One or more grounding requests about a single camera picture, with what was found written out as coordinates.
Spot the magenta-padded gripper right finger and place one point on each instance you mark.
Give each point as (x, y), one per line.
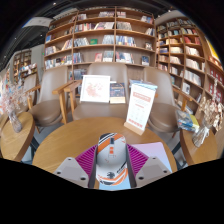
(140, 163)

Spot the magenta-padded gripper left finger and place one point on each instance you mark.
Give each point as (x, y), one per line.
(83, 163)

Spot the white orange patterned computer mouse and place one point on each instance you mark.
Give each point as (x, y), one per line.
(111, 156)

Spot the pink blue gradient mouse pad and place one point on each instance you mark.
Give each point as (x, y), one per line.
(151, 150)

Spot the beige padded wooden armchair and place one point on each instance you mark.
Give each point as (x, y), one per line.
(100, 111)
(48, 110)
(163, 100)

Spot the white red sign wooden base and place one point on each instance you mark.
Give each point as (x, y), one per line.
(140, 106)

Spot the round wooden side table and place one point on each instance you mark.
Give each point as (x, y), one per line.
(18, 141)
(196, 151)

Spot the stack of colourful books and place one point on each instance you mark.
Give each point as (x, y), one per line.
(186, 121)

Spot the glass vase pale dried flowers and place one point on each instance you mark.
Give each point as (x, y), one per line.
(200, 136)

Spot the dark cover book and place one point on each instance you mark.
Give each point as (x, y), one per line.
(117, 92)

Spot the white framed red print picture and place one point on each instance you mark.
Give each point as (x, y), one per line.
(95, 88)

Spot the glass vase pink dried flowers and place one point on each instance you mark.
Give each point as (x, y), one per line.
(15, 123)

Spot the light blue book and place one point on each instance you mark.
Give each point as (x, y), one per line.
(143, 82)

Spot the small distant wooden bookshelf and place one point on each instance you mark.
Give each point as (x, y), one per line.
(23, 63)

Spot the curved wooden bookshelf with books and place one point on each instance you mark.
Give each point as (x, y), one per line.
(186, 53)

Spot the tall wooden bookshelf with books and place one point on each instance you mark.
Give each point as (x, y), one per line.
(100, 36)

